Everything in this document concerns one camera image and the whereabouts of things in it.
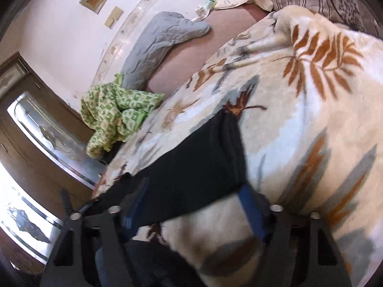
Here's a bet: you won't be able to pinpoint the cream leaf print blanket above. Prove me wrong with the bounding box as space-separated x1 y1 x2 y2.
91 5 383 287

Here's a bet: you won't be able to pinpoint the brown mirrored wardrobe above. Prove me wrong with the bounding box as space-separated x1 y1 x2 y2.
0 52 106 276

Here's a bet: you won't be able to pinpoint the pink bed sheet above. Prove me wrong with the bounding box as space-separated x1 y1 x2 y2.
146 4 270 94

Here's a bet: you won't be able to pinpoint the green patterned cloth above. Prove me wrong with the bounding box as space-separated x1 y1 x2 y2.
81 73 165 159

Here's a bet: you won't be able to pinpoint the person's dark clothing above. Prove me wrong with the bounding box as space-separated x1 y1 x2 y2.
96 239 204 287

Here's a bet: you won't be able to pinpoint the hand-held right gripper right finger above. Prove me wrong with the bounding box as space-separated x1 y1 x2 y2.
238 185 354 287

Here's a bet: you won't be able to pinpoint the black pants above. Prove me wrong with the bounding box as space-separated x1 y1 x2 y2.
93 110 247 225

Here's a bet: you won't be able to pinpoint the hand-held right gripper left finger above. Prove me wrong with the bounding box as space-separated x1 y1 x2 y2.
40 179 150 287

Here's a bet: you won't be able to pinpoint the mint green cloth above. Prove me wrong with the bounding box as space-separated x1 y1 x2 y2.
195 0 216 22

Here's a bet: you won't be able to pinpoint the large beige wall plate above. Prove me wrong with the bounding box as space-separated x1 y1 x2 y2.
109 6 124 22

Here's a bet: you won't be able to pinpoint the grey quilted pillow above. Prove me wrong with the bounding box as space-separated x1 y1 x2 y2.
120 11 211 92

